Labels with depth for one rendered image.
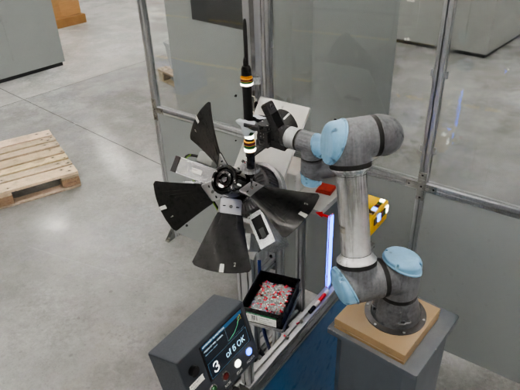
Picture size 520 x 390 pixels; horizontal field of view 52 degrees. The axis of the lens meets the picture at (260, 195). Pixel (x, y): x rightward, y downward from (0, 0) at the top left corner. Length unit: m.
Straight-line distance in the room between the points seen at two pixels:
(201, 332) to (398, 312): 0.61
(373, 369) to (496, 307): 1.13
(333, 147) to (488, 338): 1.73
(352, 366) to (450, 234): 1.02
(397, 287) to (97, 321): 2.14
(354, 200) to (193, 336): 0.55
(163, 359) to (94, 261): 2.48
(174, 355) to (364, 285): 0.56
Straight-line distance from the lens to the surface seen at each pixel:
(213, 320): 1.42
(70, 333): 3.33
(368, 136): 1.43
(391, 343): 1.67
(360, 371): 1.80
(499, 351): 2.93
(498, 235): 2.54
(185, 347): 1.37
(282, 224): 1.92
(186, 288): 3.42
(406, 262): 1.59
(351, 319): 1.72
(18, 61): 7.61
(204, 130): 2.22
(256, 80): 2.53
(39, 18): 7.65
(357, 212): 1.48
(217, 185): 2.07
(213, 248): 2.06
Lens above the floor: 2.25
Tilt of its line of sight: 32 degrees down
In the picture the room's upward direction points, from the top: 2 degrees counter-clockwise
